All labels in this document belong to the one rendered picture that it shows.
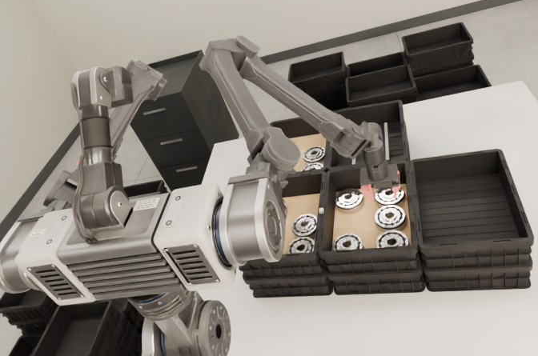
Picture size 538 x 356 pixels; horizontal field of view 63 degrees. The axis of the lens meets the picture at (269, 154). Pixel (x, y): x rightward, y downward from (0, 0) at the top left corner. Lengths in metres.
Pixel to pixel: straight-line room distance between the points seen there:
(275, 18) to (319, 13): 0.45
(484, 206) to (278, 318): 0.78
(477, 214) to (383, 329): 0.47
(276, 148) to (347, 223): 0.75
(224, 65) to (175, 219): 0.47
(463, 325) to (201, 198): 0.96
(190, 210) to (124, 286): 0.22
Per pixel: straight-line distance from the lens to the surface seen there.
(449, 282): 1.51
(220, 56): 1.13
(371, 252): 1.38
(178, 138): 3.03
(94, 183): 0.84
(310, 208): 1.70
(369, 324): 1.52
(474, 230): 1.54
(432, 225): 1.56
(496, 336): 1.49
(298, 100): 1.16
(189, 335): 1.05
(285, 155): 0.90
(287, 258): 1.44
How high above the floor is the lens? 2.00
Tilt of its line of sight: 35 degrees down
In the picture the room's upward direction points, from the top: 22 degrees counter-clockwise
